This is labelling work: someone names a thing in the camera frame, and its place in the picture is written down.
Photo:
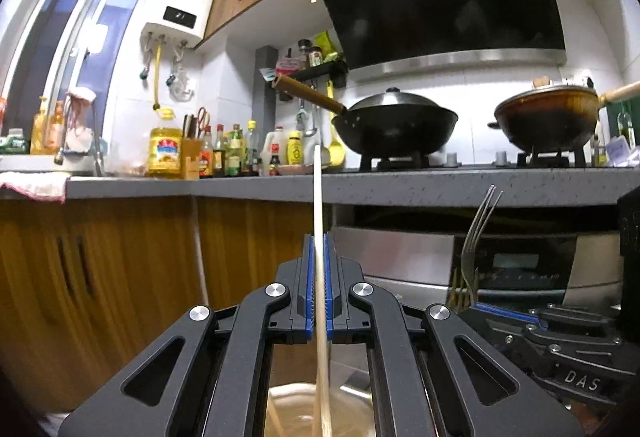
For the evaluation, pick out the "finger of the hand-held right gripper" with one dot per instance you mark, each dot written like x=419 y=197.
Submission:
x=510 y=329
x=575 y=317

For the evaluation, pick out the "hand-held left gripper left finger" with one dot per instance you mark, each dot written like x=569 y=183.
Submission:
x=300 y=277

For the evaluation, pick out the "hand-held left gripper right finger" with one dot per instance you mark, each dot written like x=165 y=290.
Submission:
x=340 y=277

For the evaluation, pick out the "wooden chopstick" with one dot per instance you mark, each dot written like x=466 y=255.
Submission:
x=317 y=197

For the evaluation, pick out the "metal fork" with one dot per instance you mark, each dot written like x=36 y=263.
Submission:
x=472 y=242

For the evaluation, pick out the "stainless built-in oven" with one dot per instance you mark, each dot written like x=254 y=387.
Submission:
x=410 y=252

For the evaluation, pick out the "yellow ladle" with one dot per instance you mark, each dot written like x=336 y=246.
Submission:
x=336 y=152

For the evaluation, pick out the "yellow squeeze bottle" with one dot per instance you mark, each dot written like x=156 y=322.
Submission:
x=295 y=149

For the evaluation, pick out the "white plastic jug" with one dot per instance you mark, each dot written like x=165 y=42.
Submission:
x=275 y=147

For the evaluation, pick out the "row of sauce bottles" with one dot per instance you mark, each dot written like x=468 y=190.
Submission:
x=232 y=152

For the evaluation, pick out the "wooden knife block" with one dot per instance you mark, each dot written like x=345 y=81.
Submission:
x=191 y=162

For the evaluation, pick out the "gas stove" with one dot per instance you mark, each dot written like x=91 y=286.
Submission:
x=470 y=162

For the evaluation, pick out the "wooden lower cabinets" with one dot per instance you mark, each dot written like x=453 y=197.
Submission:
x=125 y=267

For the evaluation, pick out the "yellow oil bottle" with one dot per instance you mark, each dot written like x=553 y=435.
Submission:
x=165 y=152

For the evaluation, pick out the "steel wok lid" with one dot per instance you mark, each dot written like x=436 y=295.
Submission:
x=395 y=99

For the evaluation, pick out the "scissors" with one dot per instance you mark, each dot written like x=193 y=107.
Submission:
x=202 y=117

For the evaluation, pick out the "clear glass bottle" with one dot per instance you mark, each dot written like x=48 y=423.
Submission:
x=626 y=127

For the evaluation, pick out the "brown cooking pot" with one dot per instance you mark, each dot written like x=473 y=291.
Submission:
x=545 y=117

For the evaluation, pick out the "black spice shelf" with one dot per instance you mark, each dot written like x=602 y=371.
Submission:
x=320 y=72

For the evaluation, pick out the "spice jar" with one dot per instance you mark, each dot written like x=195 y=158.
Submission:
x=315 y=57

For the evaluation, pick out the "clear plastic bag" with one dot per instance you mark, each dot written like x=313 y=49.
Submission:
x=181 y=84

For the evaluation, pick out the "green snack bag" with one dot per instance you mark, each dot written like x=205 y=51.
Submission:
x=327 y=44

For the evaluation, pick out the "white rag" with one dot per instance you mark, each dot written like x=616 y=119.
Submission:
x=35 y=184

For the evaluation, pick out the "orange liquid bottle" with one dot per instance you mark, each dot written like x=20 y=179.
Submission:
x=56 y=129

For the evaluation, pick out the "yellow dish soap bottle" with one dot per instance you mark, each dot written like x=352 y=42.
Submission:
x=39 y=132

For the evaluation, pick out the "green packet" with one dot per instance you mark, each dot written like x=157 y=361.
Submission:
x=14 y=143

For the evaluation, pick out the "window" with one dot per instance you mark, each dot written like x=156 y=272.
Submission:
x=75 y=27

